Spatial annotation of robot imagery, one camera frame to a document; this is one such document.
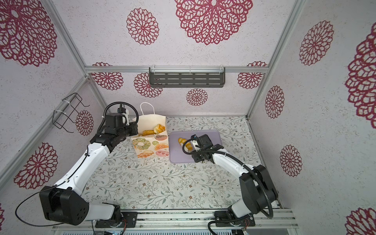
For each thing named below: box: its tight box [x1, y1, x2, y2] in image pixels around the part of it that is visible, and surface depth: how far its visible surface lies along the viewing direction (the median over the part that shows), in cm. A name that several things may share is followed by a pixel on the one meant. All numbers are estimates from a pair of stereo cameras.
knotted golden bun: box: [153, 123, 166, 135], surface depth 89 cm
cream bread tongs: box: [184, 140, 202, 153], surface depth 81 cm
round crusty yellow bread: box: [141, 129, 156, 137], surface depth 90 cm
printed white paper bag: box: [131, 101, 170, 159], surface depth 89 cm
